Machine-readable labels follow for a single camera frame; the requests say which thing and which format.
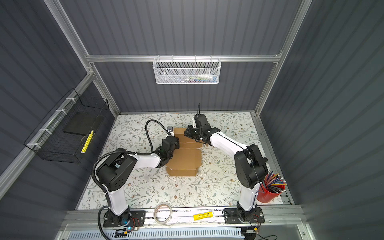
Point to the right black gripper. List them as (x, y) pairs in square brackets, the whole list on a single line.
[(193, 130)]

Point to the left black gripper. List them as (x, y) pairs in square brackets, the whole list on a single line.
[(173, 141)]

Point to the brown cardboard box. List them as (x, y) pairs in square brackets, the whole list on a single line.
[(187, 159)]

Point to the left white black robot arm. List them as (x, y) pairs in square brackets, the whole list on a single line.
[(112, 170)]

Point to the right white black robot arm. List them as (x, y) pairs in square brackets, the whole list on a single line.
[(250, 165)]

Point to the floral table mat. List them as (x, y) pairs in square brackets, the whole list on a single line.
[(215, 184)]

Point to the markers in white basket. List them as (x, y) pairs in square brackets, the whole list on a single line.
[(200, 79)]

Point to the clear tape roll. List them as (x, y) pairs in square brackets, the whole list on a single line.
[(163, 213)]

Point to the yellow label tag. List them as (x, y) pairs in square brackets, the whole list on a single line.
[(204, 215)]

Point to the yellow striped marker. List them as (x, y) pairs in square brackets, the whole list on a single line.
[(88, 141)]

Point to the coloured pencils bundle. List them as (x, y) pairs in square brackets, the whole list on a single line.
[(274, 183)]

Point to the red pencil cup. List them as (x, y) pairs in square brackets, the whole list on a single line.
[(266, 196)]

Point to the black flat pad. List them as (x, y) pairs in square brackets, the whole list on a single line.
[(82, 124)]

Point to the white vented strip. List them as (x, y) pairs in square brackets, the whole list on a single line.
[(180, 234)]

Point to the white wire mesh basket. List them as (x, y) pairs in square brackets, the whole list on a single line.
[(169, 72)]

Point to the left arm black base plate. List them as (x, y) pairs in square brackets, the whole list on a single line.
[(128, 219)]

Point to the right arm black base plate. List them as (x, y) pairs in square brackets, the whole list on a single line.
[(236, 216)]

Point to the black wire basket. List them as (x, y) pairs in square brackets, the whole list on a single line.
[(67, 135)]

